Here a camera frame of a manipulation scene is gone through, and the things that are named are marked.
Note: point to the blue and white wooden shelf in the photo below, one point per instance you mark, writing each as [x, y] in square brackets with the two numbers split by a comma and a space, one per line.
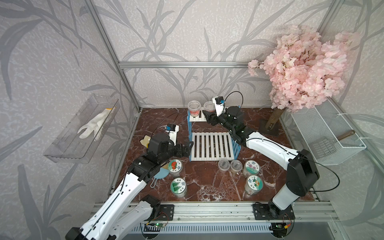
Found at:
[211, 146]

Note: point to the aluminium front rail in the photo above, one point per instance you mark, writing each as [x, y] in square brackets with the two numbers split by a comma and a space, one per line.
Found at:
[243, 212]

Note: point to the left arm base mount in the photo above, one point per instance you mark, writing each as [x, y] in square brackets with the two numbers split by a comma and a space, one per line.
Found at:
[162, 213]

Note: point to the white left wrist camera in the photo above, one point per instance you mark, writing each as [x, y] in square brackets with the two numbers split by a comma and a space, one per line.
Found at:
[172, 130]

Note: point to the white wire mesh basket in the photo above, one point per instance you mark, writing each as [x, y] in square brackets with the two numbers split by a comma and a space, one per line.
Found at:
[320, 126]

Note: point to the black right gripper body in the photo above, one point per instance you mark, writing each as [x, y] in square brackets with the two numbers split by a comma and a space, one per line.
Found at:
[222, 120]

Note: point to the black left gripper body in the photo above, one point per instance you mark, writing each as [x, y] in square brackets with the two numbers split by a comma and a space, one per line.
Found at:
[176, 150]

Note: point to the clear plastic seed container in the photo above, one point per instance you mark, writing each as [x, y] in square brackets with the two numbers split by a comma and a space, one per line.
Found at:
[223, 165]

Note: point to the wooden handled brush in basket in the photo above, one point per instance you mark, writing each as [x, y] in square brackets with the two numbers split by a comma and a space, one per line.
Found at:
[346, 135]

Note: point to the pink blossom artificial tree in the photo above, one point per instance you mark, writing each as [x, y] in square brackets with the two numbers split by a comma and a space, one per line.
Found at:
[304, 72]

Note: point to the red strawberry label jar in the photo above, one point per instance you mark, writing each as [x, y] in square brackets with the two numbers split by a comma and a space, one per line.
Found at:
[175, 167]

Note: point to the flower label jar right front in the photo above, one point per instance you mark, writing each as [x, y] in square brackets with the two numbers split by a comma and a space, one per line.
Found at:
[254, 185]

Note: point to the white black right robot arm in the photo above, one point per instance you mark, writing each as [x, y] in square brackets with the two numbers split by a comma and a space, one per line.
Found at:
[302, 172]

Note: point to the flower label jar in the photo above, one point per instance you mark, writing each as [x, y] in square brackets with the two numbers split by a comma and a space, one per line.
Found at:
[254, 185]
[251, 168]

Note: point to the clear acrylic wall tray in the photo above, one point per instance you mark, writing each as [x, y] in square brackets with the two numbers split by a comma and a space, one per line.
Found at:
[79, 140]

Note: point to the flower label jar right rear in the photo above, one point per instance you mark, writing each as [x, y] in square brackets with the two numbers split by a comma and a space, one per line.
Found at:
[251, 168]

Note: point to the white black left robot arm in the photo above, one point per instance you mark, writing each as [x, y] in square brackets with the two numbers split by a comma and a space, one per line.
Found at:
[110, 222]

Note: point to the white glove in tray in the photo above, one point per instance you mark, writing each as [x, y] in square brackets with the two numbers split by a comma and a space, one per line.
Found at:
[95, 125]

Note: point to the clear lidded seed container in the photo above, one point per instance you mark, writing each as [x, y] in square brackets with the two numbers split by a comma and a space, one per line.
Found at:
[209, 107]

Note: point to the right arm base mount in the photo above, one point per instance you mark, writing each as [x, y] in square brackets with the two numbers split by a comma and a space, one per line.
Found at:
[269, 212]

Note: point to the green tree label jar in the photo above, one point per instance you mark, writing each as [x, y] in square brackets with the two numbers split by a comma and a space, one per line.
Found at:
[179, 187]

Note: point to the black and yellow work glove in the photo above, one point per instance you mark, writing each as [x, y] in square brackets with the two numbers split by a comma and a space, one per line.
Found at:
[145, 141]

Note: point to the clear container red seed packet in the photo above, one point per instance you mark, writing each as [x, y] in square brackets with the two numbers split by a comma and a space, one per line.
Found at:
[194, 108]

